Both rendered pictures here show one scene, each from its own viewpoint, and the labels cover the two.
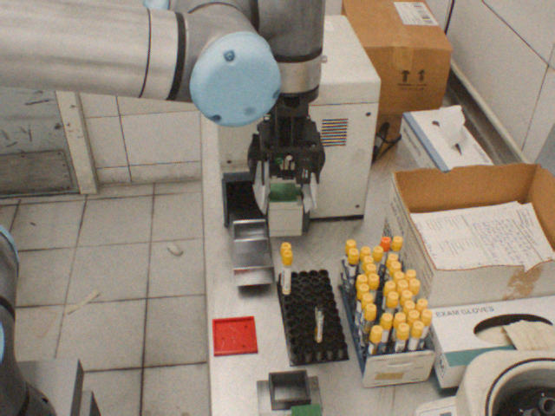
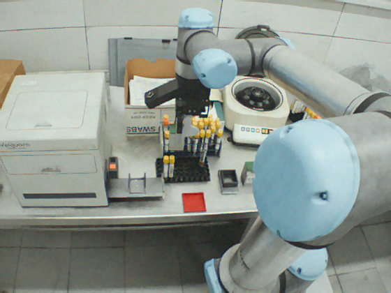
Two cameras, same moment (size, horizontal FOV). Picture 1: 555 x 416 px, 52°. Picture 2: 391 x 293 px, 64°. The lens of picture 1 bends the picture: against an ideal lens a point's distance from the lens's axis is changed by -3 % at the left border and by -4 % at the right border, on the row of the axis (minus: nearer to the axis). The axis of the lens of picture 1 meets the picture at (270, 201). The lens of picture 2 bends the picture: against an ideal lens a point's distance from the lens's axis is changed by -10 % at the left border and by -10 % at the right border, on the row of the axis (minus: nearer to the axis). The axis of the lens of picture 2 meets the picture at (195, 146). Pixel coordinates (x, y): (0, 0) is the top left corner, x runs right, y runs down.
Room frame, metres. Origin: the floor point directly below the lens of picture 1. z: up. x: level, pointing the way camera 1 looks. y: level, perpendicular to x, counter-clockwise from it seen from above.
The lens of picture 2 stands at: (0.66, 0.65, 1.75)
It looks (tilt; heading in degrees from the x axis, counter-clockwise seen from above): 46 degrees down; 263
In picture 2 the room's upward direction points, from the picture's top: 8 degrees clockwise
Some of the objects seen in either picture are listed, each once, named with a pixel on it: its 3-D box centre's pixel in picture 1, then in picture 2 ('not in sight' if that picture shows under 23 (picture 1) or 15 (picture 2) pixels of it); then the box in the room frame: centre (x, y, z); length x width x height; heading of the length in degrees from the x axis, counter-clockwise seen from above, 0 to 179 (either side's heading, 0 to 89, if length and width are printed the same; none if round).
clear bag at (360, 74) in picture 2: not in sight; (352, 80); (-0.16, -0.57, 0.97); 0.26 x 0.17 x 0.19; 27
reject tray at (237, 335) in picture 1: (234, 335); (193, 201); (0.57, 0.06, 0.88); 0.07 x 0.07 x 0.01; 6
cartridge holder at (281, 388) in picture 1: (289, 392); (228, 179); (0.46, -0.03, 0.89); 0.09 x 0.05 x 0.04; 95
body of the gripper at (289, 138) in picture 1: (288, 128); (191, 92); (0.61, -0.02, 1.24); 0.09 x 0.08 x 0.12; 3
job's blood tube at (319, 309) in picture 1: (318, 327); (202, 160); (0.55, -0.07, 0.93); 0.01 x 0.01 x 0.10; 7
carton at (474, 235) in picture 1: (484, 242); (158, 95); (0.71, -0.36, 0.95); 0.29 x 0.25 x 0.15; 96
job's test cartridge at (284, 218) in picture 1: (284, 210); (176, 136); (0.64, -0.02, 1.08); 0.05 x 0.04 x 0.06; 93
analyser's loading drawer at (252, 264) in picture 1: (249, 231); (130, 185); (0.77, 0.04, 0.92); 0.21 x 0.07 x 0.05; 6
